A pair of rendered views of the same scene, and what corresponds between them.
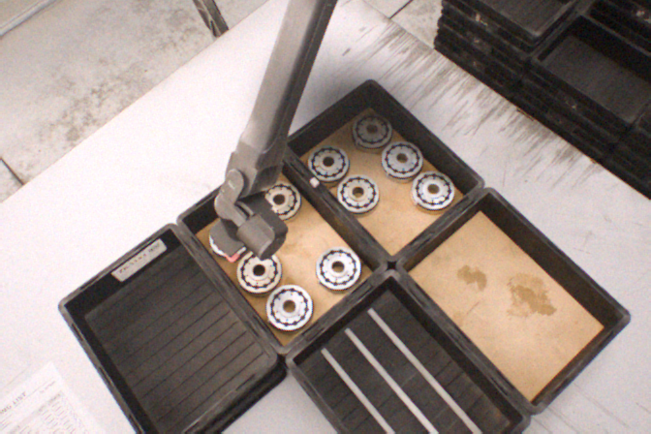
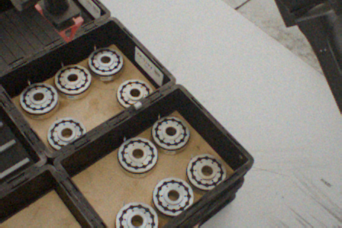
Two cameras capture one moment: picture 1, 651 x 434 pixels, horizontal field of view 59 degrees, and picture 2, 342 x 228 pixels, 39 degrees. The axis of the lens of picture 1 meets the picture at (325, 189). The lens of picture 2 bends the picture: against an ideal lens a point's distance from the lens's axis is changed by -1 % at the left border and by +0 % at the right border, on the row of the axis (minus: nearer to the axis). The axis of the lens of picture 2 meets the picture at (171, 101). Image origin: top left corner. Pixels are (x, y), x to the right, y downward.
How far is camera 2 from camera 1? 0.87 m
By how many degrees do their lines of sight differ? 38
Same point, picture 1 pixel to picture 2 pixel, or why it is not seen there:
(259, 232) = not seen: outside the picture
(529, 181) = not seen: outside the picture
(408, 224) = (107, 200)
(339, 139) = (201, 148)
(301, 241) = (99, 114)
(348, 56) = (320, 184)
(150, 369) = (14, 21)
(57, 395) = not seen: outside the picture
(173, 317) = (50, 33)
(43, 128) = (274, 22)
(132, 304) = not seen: hidden behind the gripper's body
